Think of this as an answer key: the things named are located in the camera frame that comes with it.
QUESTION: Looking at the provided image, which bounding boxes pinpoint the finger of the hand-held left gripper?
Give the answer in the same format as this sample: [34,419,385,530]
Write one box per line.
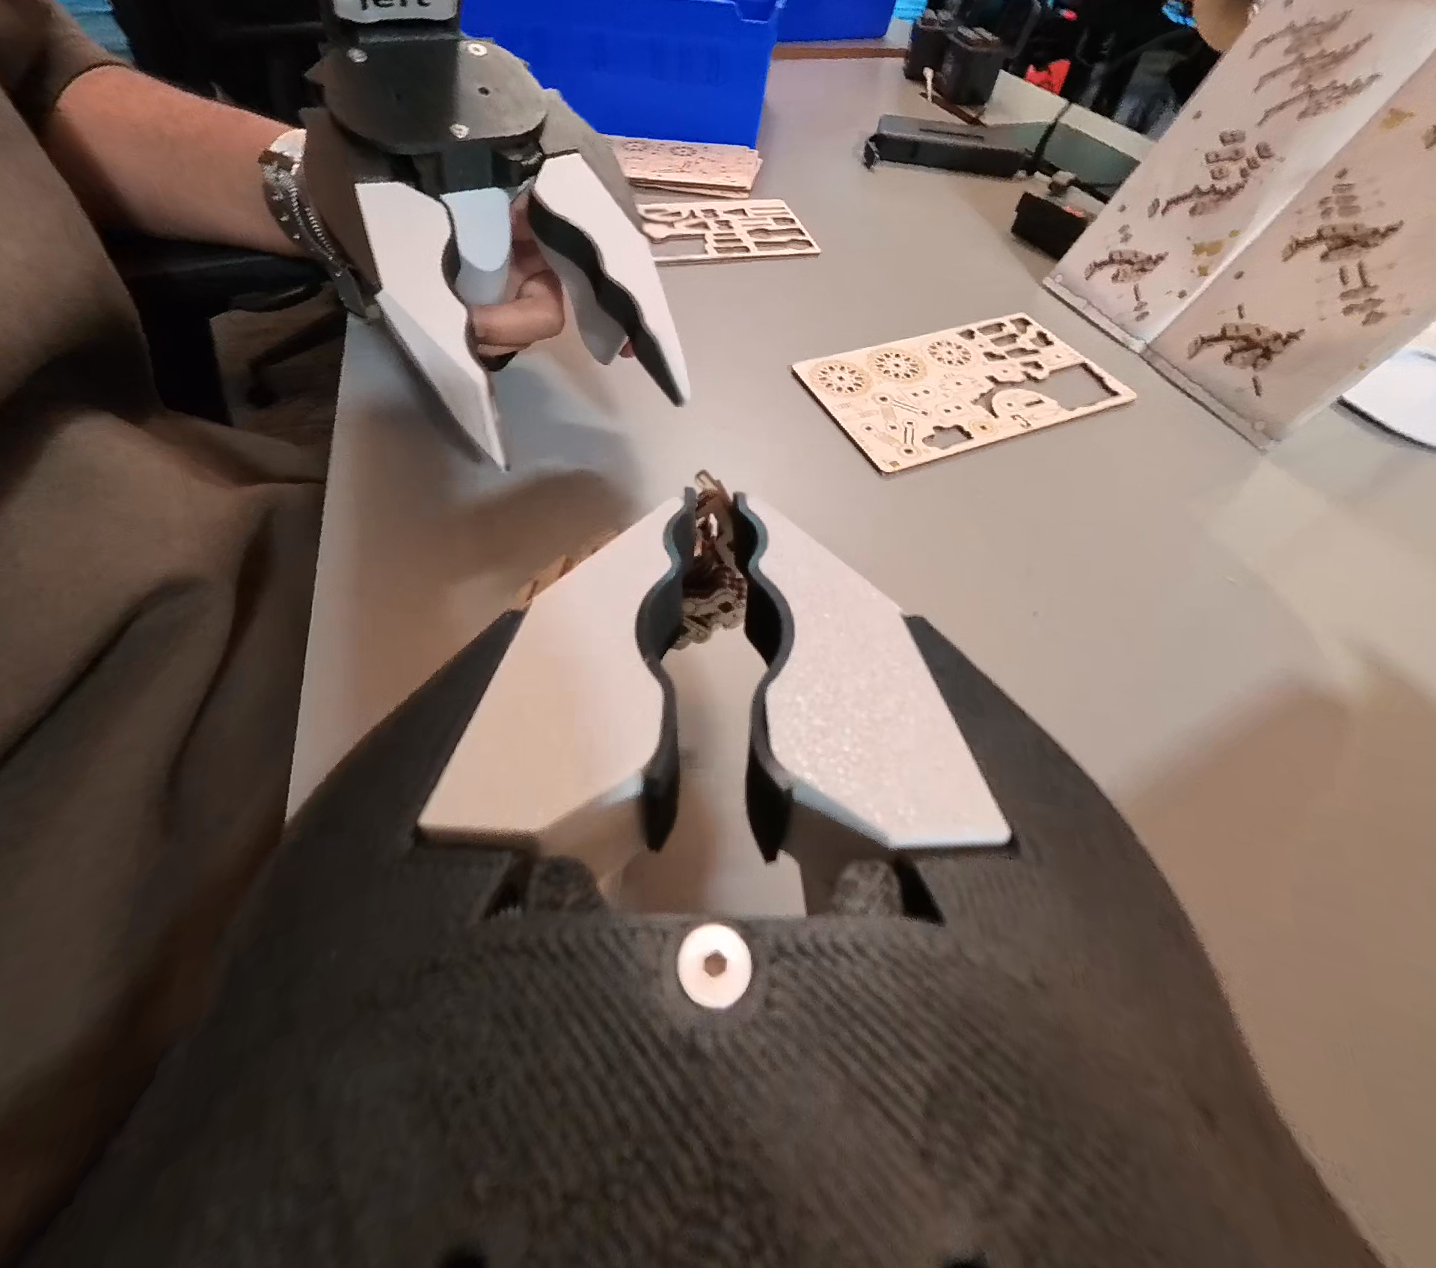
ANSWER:
[354,180,511,476]
[524,152,690,409]

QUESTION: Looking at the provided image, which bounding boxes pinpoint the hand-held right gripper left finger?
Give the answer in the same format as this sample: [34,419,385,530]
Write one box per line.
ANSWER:
[414,492,699,893]

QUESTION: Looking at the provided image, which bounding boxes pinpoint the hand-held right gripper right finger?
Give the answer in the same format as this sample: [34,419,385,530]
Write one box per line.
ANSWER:
[734,492,1020,911]

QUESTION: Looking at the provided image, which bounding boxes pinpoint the small wooden puzzle model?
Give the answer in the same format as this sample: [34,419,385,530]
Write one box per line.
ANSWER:
[672,472,749,652]

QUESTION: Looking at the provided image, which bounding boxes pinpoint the person's left forearm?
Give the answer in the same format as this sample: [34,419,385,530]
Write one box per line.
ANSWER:
[49,62,309,265]

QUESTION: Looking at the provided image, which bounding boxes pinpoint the person's left hand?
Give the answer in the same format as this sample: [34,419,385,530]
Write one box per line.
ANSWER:
[465,268,565,368]

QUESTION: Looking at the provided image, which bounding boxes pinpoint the stack of wooden puzzle sheets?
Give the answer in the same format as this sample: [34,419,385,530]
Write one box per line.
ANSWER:
[610,135,764,199]

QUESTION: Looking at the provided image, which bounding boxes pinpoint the silver metal wristwatch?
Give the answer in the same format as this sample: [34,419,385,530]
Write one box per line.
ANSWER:
[257,128,381,324]

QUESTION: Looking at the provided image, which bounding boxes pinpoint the black flat device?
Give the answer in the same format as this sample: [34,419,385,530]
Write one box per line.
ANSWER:
[862,116,1039,180]

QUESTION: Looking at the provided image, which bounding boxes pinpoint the wooden puzzle sheet with gears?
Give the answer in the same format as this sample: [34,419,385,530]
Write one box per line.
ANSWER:
[789,313,1138,476]

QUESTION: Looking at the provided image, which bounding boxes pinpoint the black battery charger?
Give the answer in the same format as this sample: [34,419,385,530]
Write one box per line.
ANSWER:
[903,15,957,90]
[939,29,1006,110]

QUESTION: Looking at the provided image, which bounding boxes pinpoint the person's brown shirt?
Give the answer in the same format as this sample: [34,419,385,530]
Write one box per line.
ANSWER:
[0,0,349,1268]

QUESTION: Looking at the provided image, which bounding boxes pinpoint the small black box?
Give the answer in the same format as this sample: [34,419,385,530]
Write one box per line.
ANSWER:
[1011,192,1099,262]

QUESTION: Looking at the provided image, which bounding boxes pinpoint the dark grey box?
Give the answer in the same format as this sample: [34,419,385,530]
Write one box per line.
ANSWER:
[987,105,1148,202]

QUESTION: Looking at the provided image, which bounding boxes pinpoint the white paper sheet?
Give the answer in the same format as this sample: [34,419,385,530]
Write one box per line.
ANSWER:
[1337,346,1436,449]

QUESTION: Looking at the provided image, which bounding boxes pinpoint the white folded instruction sheet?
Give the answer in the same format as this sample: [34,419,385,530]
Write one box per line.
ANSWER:
[1042,0,1436,454]

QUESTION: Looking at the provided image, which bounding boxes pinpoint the black cable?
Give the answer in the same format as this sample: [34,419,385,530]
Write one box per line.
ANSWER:
[1025,96,1114,202]

